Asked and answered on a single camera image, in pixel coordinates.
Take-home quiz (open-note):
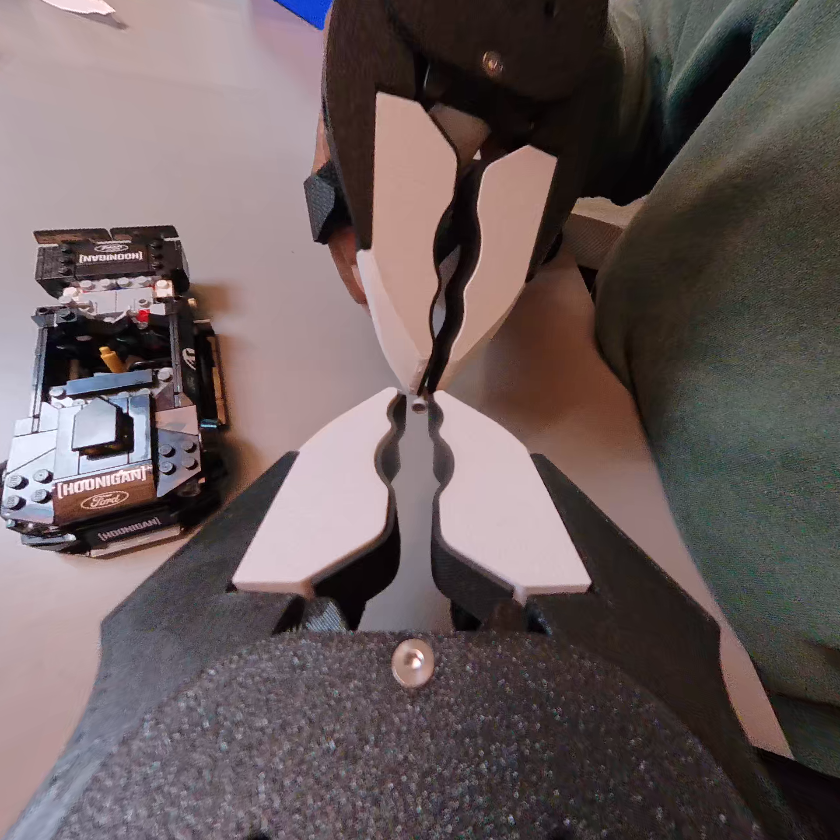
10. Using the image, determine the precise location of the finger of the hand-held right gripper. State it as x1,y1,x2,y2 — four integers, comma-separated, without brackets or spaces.
427,145,559,395
357,92,460,395

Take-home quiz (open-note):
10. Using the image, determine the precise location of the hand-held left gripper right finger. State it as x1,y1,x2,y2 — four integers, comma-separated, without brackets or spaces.
431,390,594,602

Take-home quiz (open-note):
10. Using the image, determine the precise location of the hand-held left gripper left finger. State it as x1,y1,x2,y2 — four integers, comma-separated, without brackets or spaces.
233,388,403,595

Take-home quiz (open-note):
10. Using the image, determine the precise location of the blue plastic bin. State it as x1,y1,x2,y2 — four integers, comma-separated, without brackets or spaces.
273,0,332,27

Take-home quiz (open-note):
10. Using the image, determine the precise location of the black lego car model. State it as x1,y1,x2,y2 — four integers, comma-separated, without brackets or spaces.
0,224,231,559

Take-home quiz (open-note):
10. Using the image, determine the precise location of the person's right hand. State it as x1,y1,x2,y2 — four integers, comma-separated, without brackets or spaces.
326,226,371,307

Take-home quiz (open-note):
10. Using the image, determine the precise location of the person's green sweatshirt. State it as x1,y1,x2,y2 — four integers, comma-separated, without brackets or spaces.
594,0,840,775

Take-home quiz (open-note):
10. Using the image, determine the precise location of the white sticker sheet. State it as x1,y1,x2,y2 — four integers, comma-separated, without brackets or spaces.
40,0,127,18

